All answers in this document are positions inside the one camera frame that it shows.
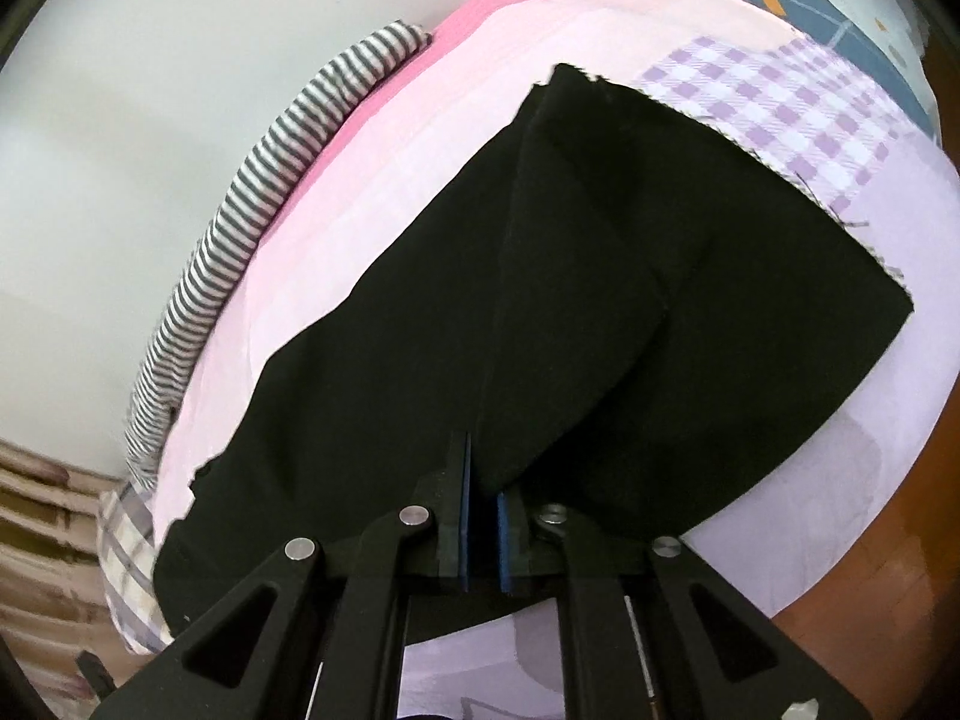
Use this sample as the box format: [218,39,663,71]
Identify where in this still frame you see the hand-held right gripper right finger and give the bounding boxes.
[493,490,872,720]

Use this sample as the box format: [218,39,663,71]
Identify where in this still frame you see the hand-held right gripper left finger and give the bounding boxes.
[90,432,473,720]

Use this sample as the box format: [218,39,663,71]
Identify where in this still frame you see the black pants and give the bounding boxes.
[152,64,914,638]

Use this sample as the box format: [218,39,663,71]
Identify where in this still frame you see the grey plaid cloth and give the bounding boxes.
[97,484,177,653]

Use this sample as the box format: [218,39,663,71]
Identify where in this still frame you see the grey white striped blanket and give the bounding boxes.
[124,21,434,492]

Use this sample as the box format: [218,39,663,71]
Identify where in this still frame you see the pink and purple patchwork bedsheet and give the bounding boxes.
[154,0,960,720]

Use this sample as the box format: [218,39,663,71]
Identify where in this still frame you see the beige striped cloth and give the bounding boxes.
[0,439,128,698]

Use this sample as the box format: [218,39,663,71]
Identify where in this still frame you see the blue checked cloth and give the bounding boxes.
[574,0,925,137]

